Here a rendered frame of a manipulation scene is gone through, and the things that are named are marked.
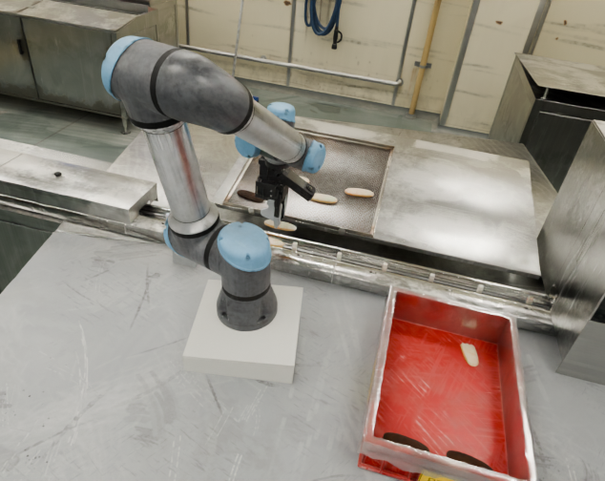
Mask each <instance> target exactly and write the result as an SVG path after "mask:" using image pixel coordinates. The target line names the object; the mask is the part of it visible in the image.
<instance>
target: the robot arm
mask: <svg viewBox="0 0 605 481"><path fill-rule="evenodd" d="M101 77H102V82H103V85H104V87H105V89H106V91H107V92H108V93H109V94H110V95H111V96H112V97H113V98H114V99H116V100H120V101H122V102H123V104H124V106H125V109H126V111H127V114H128V117H129V118H130V121H131V123H132V124H133V125H134V126H135V127H137V128H138V129H141V130H142V131H143V134H144V136H145V139H146V142H147V144H148V147H149V150H150V153H151V156H152V158H153V161H154V164H155V166H156V171H157V173H158V176H159V179H160V182H161V185H162V187H163V190H164V193H165V196H166V198H167V200H168V203H169V206H170V209H171V211H170V213H169V215H168V218H167V220H166V221H165V225H166V228H164V229H163V236H164V239H165V242H166V244H167V245H168V247H169V248H170V249H172V250H173V251H174V252H176V253H177V254H178V255H180V256H181V257H183V258H187V259H189V260H190V261H193V262H195V263H197V264H199V265H201V266H203V267H205V268H207V269H209V270H211V271H213V272H215V273H217V274H219V275H220V276H221V290H220V292H219V296H218V299H217V314H218V317H219V320H220V321H221V322H222V323H223V324H224V325H226V326H227V327H229V328H231V329H234V330H237V331H255V330H258V329H261V328H263V327H265V326H267V325H269V324H270V323H271V322H272V321H273V320H274V318H275V317H276V315H277V311H278V301H277V297H276V295H275V292H274V290H273V288H272V286H271V284H270V280H271V256H272V253H271V247H270V240H269V238H268V236H267V235H266V233H265V232H264V231H263V230H262V229H261V228H259V227H258V226H257V225H255V224H253V223H249V222H244V223H240V222H239V221H238V222H232V223H229V224H227V223H225V222H223V221H221V219H220V217H219V211H218V207H217V206H216V204H215V203H214V202H212V201H211V200H209V199H208V198H207V194H206V190H205V187H204V183H203V179H202V175H201V172H200V169H199V165H198V159H197V155H196V152H195V148H194V144H193V141H192V138H191V134H190V131H189V127H188V123H190V124H194V125H198V126H201V127H205V128H208V129H211V130H214V131H216V132H218V133H220V134H222V135H235V146H236V148H237V150H238V152H239V153H240V154H241V155H242V156H243V157H246V158H252V157H257V156H258V155H261V158H259V165H260V175H259V176H258V179H257V180H256V189H255V198H259V199H264V200H267V202H266V203H267V205H268V208H264V209H261V215H262V216H264V217H266V218H268V219H270V220H272V221H274V227H275V228H278V226H279V225H280V224H281V220H282V219H283V217H284V213H285V208H286V203H287V198H288V189H289V188H290V189H292V190H293V191H295V192H296V193H297V194H299V195H300V196H301V197H303V198H304V199H306V200H307V201H310V200H311V199H312V198H313V197H314V195H315V192H316V188H314V187H313V186H312V185H310V184H309V183H308V182H306V181H305V180H304V179H302V178H301V177H299V176H298V175H297V174H295V173H294V172H293V171H291V170H290V169H289V168H288V167H289V166H292V167H294V168H297V169H300V170H302V171H303V172H308V173H311V174H314V173H317V172H318V171H319V170H320V169H321V168H322V166H323V162H324V159H325V147H324V146H323V144H321V143H320V142H317V141H316V140H311V139H309V138H307V137H305V136H303V135H302V134H300V133H299V132H297V131H296V130H295V129H294V127H295V122H296V120H295V108H294V107H293V106H292V105H290V104H288V103H284V102H273V103H270V104H269V105H268V106H267V109H265V108H264V107H263V106H262V105H261V104H260V103H258V102H257V101H255V100H254V98H253V96H252V94H251V92H250V91H249V90H248V89H247V88H246V87H245V86H244V85H243V84H241V83H240V82H239V81H238V80H237V79H236V78H234V77H233V76H232V75H230V74H229V73H228V72H226V71H225V70H223V69H222V68H221V67H219V66H218V65H216V64H215V63H214V62H212V61H211V60H209V59H207V58H206V57H204V56H202V55H200V54H198V53H196V52H191V51H188V50H184V49H181V48H177V47H174V46H170V45H167V44H163V43H160V42H156V41H154V40H152V39H151V38H148V37H138V36H125V37H122V38H120V39H118V40H117V41H116V42H114V44H113V45H112V46H111V47H110V48H109V49H108V51H107V52H106V58H105V60H103V63H102V68H101ZM260 178H262V179H260ZM257 186H258V190H257Z"/></svg>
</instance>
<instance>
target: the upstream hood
mask: <svg viewBox="0 0 605 481"><path fill-rule="evenodd" d="M0 194H2V195H6V196H10V197H14V198H19V199H25V200H29V201H34V202H38V203H42V204H46V205H50V206H54V207H58V208H62V209H66V210H71V211H75V212H78V213H82V214H87V215H91V216H95V217H99V218H103V219H107V220H114V221H118V222H123V223H127V224H131V223H132V222H133V221H134V220H135V219H136V218H137V217H138V216H139V210H140V209H141V208H142V207H143V206H144V205H145V204H146V203H147V202H148V201H150V202H151V203H152V202H153V201H158V198H157V182H153V181H149V180H145V179H140V178H132V177H128V176H123V175H120V174H115V173H111V172H106V171H102V170H97V169H94V168H89V167H84V166H80V165H75V164H71V163H67V162H63V161H58V160H54V159H49V158H45V157H38V156H33V155H29V154H23V153H20V152H15V151H12V150H7V149H3V148H0Z"/></svg>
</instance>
